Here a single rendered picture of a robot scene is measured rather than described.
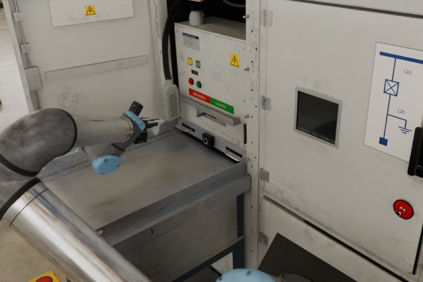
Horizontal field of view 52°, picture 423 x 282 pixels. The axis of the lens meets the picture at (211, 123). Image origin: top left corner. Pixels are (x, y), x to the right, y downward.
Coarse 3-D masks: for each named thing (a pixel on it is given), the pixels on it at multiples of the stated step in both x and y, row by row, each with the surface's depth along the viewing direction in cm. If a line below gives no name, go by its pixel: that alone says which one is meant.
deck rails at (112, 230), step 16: (160, 128) 213; (144, 144) 206; (64, 160) 186; (80, 160) 190; (48, 176) 182; (224, 176) 171; (240, 176) 176; (176, 192) 157; (192, 192) 162; (208, 192) 167; (144, 208) 150; (160, 208) 154; (176, 208) 159; (112, 224) 143; (128, 224) 147; (144, 224) 151
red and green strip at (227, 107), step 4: (192, 92) 200; (196, 92) 197; (196, 96) 198; (200, 96) 196; (204, 96) 194; (208, 96) 191; (204, 100) 194; (208, 100) 192; (212, 100) 189; (216, 100) 187; (212, 104) 190; (216, 104) 188; (220, 104) 185; (224, 104) 183; (228, 104) 181; (220, 108) 186; (224, 108) 184; (228, 108) 182; (232, 108) 180; (232, 112) 180
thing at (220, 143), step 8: (184, 120) 211; (184, 128) 213; (192, 128) 208; (200, 128) 202; (200, 136) 204; (216, 136) 194; (216, 144) 195; (224, 144) 190; (232, 144) 186; (224, 152) 192; (232, 152) 187; (240, 152) 182
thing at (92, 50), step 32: (32, 0) 175; (64, 0) 178; (96, 0) 184; (128, 0) 190; (32, 32) 179; (64, 32) 185; (96, 32) 191; (128, 32) 198; (32, 64) 184; (64, 64) 190; (96, 64) 195; (128, 64) 202; (32, 96) 189; (64, 96) 195; (96, 96) 202; (128, 96) 209; (160, 96) 214
